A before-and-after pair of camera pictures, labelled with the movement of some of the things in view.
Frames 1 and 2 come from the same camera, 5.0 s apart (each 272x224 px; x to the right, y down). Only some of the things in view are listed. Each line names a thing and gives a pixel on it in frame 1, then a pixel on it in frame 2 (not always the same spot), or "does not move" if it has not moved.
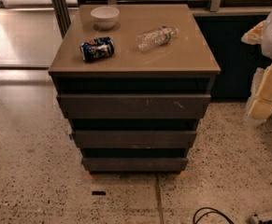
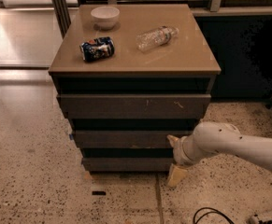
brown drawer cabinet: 135,78 does not move
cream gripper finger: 254,36 → 187,150
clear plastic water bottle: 150,40 does not move
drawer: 135,138 does not move
